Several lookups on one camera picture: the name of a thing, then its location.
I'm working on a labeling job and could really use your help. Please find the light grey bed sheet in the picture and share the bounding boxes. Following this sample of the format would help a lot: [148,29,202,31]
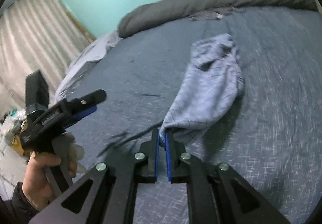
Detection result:
[54,30,122,103]

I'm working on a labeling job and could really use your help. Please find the dark blue bed cover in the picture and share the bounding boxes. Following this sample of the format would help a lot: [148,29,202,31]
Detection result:
[66,7,321,223]

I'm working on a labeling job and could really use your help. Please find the grey rolled duvet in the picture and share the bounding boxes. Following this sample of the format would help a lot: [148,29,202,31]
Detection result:
[117,0,318,38]

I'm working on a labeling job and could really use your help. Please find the light blue plaid shorts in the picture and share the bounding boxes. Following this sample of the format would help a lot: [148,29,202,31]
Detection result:
[159,34,245,146]

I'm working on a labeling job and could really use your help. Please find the person's left hand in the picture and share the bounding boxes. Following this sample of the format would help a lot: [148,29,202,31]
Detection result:
[22,132,86,210]

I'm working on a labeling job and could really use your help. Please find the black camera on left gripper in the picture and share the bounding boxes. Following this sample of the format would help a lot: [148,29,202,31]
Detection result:
[25,70,49,116]

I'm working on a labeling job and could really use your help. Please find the black left sleeve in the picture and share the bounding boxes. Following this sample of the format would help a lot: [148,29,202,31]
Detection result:
[1,182,40,224]

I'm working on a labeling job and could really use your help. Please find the white striped curtain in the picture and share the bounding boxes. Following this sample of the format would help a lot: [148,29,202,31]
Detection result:
[1,0,90,115]

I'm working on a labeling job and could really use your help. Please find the clutter beside bed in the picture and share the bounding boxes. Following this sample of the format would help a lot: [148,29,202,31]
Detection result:
[1,109,31,159]

